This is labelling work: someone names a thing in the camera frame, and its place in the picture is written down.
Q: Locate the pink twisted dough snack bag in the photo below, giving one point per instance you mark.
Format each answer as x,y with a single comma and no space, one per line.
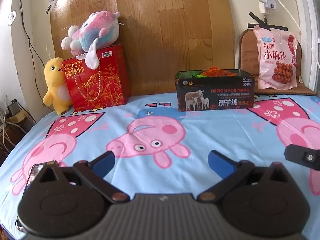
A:
277,55

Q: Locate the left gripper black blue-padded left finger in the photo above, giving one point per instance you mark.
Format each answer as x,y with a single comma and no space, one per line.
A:
92,175

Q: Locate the wooden headboard panel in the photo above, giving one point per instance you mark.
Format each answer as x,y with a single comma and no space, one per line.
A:
159,37

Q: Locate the light green snack packet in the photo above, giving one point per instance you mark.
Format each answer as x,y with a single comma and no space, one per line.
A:
203,74

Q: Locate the red spicy snack packet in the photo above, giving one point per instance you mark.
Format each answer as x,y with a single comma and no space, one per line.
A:
216,72

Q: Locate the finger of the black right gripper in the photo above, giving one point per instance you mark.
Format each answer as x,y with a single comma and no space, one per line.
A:
303,156

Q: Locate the black sheep print tin box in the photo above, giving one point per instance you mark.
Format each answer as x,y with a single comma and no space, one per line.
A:
214,93

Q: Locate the Peppa Pig blue bedsheet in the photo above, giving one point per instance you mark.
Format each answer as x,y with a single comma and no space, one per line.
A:
160,149

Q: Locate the red cashew biscuit gift box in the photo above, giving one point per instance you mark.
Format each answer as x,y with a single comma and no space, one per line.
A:
106,86

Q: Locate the white power adapter plug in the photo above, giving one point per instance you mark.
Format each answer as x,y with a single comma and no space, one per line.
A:
266,6

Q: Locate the brown seat cushion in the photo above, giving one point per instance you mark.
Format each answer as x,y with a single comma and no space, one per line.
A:
248,61

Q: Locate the yellow duck plush toy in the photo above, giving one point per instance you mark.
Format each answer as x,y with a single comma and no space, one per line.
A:
57,94

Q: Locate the pastel plush toy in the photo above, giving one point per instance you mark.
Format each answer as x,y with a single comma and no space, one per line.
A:
100,30

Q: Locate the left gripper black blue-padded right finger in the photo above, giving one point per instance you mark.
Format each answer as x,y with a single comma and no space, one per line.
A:
231,172

